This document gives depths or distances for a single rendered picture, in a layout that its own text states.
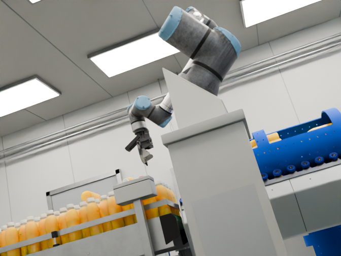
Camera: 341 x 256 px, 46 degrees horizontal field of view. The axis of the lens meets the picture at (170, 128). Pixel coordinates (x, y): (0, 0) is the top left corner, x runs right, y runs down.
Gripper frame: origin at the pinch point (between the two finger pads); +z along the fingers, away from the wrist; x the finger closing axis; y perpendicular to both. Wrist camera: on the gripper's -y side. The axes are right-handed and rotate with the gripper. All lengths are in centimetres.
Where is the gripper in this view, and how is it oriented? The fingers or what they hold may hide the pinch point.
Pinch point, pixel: (144, 163)
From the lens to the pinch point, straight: 240.3
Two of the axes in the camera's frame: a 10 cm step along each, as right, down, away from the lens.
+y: 9.4, -3.0, -1.4
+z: 2.5, 9.1, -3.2
